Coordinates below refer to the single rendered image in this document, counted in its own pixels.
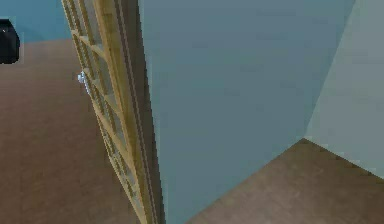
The black rounded object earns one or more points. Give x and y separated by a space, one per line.
8 41

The wooden glass-paned room door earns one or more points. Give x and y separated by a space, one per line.
117 100

